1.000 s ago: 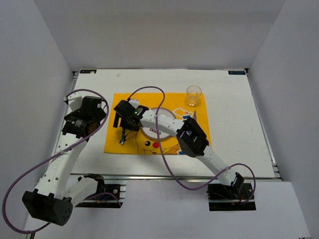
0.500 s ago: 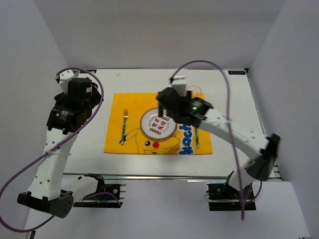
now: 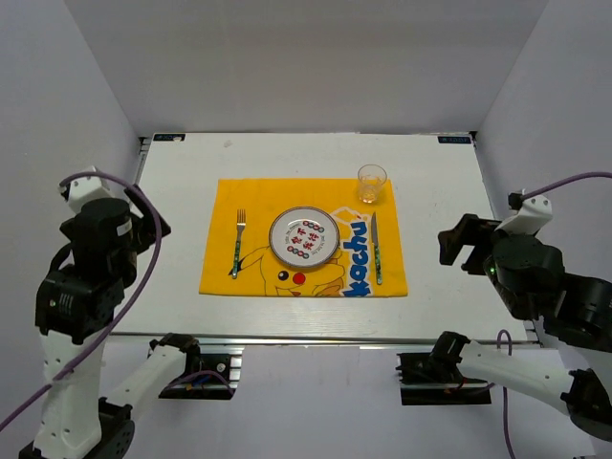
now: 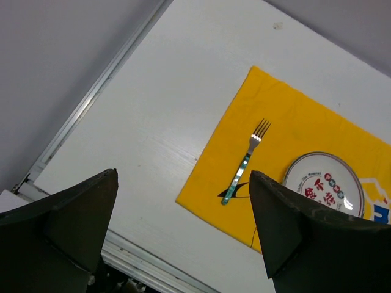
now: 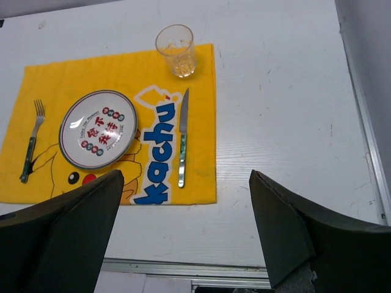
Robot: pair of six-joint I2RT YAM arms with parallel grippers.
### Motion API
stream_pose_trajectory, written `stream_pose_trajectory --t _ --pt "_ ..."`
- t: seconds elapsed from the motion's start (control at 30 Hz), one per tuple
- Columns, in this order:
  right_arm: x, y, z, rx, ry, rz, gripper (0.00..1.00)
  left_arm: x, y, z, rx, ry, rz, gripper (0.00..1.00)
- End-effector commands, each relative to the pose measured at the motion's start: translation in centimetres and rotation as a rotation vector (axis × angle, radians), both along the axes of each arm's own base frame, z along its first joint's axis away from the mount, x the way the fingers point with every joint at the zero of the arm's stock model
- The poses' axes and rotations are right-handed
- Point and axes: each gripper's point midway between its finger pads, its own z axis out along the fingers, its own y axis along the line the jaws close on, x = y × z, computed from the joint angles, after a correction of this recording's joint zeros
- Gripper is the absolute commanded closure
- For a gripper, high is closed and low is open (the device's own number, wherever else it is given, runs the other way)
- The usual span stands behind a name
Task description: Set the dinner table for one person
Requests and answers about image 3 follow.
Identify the knife with teal handle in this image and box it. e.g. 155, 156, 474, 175
371, 212, 383, 285

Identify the clear drinking glass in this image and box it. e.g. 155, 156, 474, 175
358, 164, 387, 204

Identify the yellow Pikachu cloth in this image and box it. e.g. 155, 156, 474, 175
199, 178, 408, 298

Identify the fork with teal handle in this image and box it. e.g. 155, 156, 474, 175
231, 208, 247, 279

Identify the round patterned plate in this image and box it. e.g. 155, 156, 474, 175
269, 207, 340, 269

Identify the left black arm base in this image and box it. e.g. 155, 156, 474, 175
159, 343, 244, 401

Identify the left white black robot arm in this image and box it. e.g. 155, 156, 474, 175
19, 186, 202, 458

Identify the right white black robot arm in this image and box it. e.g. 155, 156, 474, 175
428, 214, 611, 441

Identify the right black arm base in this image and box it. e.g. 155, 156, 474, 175
396, 352, 492, 406

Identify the right blue table label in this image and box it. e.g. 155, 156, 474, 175
437, 136, 471, 144

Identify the blue table label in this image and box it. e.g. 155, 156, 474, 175
152, 133, 186, 142
437, 136, 471, 144

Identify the left blue table label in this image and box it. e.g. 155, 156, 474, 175
152, 133, 186, 142

